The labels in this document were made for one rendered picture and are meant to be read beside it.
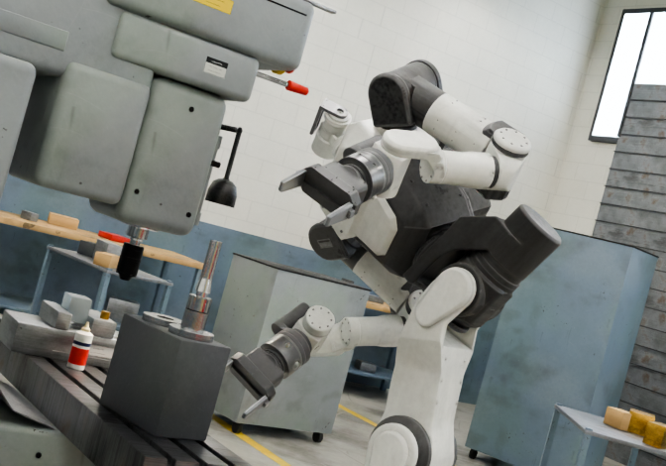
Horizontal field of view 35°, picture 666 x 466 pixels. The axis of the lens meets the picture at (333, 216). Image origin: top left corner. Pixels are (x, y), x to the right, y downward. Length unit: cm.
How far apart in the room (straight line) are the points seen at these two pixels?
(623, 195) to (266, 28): 921
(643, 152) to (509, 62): 170
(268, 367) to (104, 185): 50
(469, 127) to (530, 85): 966
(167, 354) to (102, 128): 49
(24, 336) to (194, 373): 61
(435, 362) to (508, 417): 616
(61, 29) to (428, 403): 104
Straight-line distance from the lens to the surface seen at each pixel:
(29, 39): 215
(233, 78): 230
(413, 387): 218
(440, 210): 218
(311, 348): 228
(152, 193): 226
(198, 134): 229
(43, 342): 253
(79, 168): 218
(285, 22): 235
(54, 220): 876
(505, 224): 213
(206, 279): 205
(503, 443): 831
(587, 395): 804
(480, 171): 202
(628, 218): 1123
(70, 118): 217
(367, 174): 185
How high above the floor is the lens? 140
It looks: 1 degrees up
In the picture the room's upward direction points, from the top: 15 degrees clockwise
